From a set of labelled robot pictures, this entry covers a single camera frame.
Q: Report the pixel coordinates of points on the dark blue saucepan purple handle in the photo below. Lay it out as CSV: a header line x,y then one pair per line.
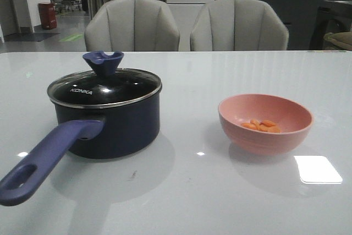
x,y
91,133

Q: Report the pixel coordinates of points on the left grey upholstered chair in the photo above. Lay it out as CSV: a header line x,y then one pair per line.
x,y
133,26

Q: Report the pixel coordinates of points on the orange ham slices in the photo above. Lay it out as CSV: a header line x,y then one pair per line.
x,y
262,126

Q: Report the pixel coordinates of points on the grey upholstered chair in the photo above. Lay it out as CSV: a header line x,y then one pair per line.
x,y
133,26
238,25

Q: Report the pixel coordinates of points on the red trash bin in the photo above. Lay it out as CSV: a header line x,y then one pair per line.
x,y
47,15

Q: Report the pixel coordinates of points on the right grey upholstered chair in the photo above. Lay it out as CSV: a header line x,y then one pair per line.
x,y
238,25

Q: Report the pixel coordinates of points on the glass lid blue knob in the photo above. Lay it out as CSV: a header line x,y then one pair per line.
x,y
105,85

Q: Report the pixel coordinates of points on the pink plastic bowl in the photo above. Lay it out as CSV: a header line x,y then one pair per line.
x,y
294,120

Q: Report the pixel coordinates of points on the olive cushion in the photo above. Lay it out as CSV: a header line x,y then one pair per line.
x,y
338,41

